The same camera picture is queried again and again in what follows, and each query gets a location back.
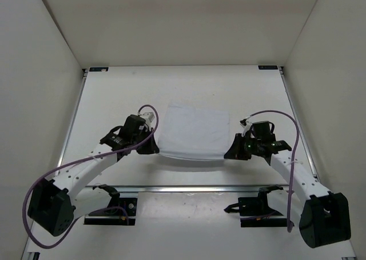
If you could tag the white skirt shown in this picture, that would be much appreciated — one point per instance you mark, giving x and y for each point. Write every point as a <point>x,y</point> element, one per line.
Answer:
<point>194,134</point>

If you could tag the aluminium rail front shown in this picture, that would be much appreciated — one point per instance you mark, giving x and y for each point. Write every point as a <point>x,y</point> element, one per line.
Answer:
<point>188,189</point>

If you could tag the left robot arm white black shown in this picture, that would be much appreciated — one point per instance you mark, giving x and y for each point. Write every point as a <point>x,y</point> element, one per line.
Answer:
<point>56,203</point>

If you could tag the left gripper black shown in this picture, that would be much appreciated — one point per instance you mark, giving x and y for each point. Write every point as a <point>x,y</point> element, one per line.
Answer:
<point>152,147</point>

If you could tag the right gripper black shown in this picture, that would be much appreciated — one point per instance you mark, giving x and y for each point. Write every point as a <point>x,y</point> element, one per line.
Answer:
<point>235,152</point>

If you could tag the aluminium frame edge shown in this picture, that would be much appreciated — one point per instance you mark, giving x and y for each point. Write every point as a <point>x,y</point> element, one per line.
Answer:
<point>26,254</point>
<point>315,163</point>

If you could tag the aluminium frame right edge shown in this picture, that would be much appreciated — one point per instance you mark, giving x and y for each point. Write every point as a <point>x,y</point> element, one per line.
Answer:
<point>315,163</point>

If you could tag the left blue label sticker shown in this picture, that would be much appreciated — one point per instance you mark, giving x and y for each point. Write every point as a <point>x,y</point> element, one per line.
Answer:
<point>98,69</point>

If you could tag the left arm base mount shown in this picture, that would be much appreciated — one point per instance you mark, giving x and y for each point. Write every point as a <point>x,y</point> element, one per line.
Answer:
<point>120,211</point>

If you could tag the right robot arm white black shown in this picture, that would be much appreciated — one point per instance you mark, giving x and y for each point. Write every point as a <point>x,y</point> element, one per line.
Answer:
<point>321,216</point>

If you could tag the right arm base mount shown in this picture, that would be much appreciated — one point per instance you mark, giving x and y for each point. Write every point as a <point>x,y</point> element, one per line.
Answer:
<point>255,211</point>

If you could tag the blue label sticker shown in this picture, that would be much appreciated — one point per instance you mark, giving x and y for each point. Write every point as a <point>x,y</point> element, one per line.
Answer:
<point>98,69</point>
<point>267,67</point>

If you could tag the aluminium frame left edge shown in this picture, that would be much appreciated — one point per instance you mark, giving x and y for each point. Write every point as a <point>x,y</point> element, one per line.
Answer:
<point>26,254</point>

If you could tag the right blue label sticker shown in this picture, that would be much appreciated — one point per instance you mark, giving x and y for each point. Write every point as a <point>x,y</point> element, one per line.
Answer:
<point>267,67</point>

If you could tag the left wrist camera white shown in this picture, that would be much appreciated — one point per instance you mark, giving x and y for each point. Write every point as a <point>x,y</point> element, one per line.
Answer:
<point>149,117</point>

